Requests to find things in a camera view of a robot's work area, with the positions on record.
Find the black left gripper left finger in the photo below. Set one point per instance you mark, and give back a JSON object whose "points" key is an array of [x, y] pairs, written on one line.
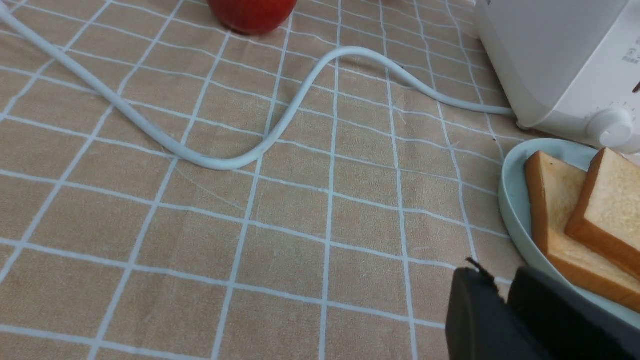
{"points": [[479, 323]]}

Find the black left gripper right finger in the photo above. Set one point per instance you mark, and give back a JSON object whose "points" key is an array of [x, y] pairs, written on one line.
{"points": [[568, 326]]}

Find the light green round plate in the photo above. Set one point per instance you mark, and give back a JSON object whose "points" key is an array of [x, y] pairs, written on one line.
{"points": [[515, 208]]}

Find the red apple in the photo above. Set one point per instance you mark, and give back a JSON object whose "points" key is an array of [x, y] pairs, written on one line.
{"points": [[252, 17]]}

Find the checkered beige tablecloth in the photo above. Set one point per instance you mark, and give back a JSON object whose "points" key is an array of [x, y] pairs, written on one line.
{"points": [[339, 243]]}

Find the white two-slot toaster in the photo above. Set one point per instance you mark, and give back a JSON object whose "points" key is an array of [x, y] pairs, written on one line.
{"points": [[569, 68]]}

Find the toast slice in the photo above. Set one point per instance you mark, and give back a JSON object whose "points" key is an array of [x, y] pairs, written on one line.
{"points": [[606, 218], [554, 187]]}

